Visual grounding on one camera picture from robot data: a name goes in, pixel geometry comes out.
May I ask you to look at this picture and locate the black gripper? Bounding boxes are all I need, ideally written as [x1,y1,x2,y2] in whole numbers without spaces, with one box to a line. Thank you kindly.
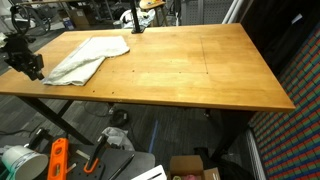
[2,35,45,80]

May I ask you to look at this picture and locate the white cloth towel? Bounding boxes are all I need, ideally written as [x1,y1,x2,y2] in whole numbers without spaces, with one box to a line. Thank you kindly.
[41,35,131,87]

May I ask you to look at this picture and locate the large brown cardboard box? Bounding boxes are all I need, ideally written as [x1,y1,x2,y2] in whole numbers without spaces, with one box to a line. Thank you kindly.
[68,8,93,29]

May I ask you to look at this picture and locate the white plastic bucket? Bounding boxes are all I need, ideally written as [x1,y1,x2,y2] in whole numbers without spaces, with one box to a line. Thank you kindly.
[1,144,50,180]

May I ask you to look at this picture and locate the black orange bar clamp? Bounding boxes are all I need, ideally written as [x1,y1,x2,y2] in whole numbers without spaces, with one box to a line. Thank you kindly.
[83,133,109,175]

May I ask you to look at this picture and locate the crumpled white plastic bag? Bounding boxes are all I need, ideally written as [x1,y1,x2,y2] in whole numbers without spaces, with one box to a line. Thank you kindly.
[101,126,136,152]

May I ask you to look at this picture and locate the black perforated board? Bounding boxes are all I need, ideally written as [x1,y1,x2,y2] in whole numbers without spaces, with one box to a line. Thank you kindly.
[66,143,157,180]

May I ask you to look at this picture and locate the crumpled white cloth pile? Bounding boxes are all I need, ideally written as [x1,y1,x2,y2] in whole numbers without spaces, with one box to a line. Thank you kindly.
[119,8,156,29]

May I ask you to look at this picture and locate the black pen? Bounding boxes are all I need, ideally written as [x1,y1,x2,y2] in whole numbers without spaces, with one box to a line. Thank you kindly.
[108,153,136,180]

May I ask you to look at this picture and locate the blue floor tape strip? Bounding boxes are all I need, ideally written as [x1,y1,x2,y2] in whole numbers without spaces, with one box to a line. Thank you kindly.
[148,119,159,154]

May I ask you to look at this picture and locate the round wooden stool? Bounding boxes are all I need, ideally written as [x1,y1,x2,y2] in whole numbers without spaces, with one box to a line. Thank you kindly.
[138,0,169,27]

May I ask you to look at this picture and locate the white flat box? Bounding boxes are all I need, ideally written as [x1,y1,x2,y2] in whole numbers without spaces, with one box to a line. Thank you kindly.
[130,164,168,180]

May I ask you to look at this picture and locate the open cardboard box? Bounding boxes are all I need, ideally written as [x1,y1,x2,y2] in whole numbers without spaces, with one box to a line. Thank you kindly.
[166,154,222,180]

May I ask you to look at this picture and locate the white vertical pipes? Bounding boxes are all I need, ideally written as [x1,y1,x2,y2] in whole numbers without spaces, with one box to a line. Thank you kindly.
[221,0,249,24]

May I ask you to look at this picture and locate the black bag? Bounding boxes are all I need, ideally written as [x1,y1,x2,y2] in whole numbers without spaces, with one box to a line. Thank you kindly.
[194,146,256,180]

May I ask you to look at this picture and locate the black looped wrist cable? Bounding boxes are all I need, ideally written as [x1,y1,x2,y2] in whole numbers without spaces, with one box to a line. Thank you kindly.
[9,4,33,36]

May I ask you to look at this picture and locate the black coiled floor cable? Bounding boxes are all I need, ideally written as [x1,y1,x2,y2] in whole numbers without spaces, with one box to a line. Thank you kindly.
[109,108,129,128]

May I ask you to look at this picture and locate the white ribbed rail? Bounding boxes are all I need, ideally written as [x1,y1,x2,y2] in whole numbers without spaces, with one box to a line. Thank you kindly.
[245,128,268,180]

